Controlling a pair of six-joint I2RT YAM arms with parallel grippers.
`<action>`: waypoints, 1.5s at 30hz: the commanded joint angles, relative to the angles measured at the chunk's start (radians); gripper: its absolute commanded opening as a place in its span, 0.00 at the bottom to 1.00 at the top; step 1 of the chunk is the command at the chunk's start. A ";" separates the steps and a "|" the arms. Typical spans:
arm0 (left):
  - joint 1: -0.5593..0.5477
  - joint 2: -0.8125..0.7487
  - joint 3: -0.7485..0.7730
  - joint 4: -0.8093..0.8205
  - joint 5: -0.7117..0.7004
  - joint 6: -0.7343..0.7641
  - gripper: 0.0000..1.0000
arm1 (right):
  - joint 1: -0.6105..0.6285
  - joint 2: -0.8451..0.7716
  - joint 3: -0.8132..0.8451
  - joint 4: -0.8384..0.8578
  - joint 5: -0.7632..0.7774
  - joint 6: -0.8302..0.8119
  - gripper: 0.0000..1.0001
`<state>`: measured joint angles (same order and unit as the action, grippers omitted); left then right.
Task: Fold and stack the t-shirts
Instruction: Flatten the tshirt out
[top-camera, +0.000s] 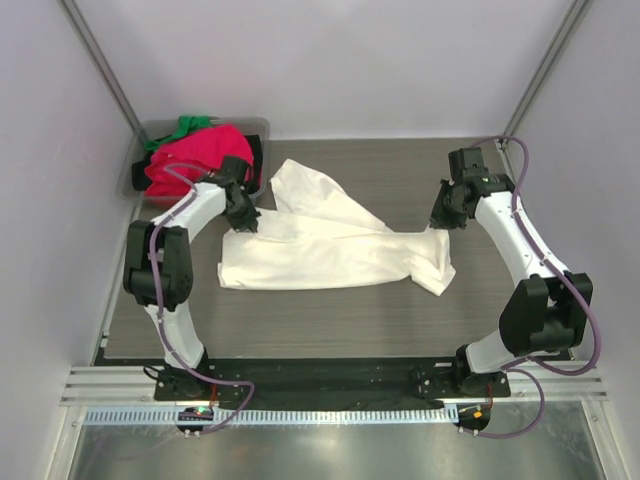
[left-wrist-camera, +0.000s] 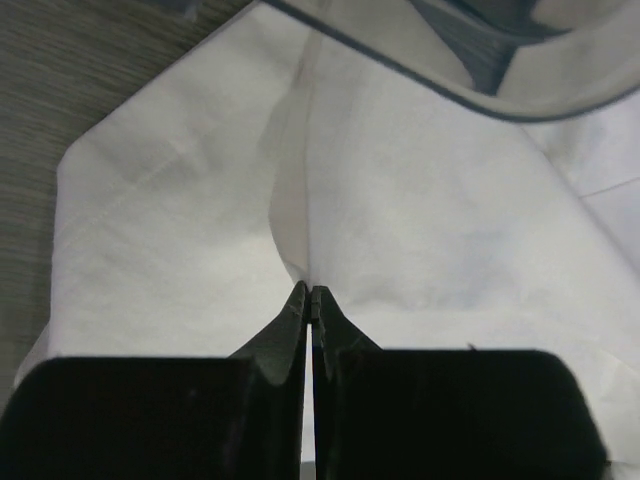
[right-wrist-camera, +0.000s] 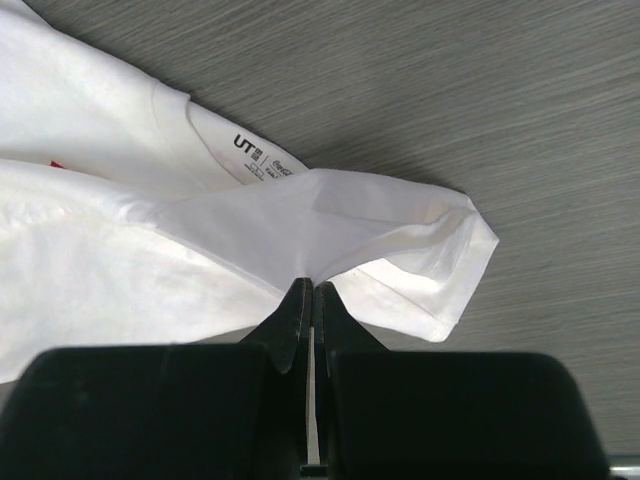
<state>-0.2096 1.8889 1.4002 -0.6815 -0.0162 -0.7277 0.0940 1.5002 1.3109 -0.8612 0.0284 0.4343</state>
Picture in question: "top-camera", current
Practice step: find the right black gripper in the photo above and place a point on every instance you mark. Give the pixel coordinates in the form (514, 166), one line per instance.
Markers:
(439, 217)

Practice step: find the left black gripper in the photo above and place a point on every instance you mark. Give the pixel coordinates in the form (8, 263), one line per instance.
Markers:
(249, 221)

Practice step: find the white t shirt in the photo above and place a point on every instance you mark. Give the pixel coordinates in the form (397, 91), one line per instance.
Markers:
(318, 237)

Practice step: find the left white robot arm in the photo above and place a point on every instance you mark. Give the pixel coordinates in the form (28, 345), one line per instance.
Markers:
(158, 269)

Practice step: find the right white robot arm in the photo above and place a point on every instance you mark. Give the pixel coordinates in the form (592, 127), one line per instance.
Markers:
(545, 314)

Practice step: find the pink t shirt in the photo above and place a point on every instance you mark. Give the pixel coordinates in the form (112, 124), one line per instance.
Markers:
(192, 156)

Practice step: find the clear plastic storage bin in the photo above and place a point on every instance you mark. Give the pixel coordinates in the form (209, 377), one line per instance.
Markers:
(159, 128)

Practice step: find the green t shirt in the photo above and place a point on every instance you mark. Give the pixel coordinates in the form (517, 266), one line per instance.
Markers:
(186, 125)

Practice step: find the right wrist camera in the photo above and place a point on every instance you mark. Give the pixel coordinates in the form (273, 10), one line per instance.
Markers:
(466, 163)

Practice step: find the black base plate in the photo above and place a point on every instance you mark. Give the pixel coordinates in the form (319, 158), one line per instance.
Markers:
(228, 378)

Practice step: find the aluminium rail frame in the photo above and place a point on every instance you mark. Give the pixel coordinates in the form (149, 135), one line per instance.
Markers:
(131, 386)

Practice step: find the white slotted cable duct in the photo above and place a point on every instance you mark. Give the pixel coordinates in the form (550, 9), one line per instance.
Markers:
(194, 416)

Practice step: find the right aluminium post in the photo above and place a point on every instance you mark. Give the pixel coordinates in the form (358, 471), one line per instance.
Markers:
(567, 28)

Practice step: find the aluminium post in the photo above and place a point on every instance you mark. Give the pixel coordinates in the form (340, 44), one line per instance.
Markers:
(567, 28)
(95, 53)

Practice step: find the left aluminium post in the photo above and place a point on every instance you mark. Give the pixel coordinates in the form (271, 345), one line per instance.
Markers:
(95, 53)

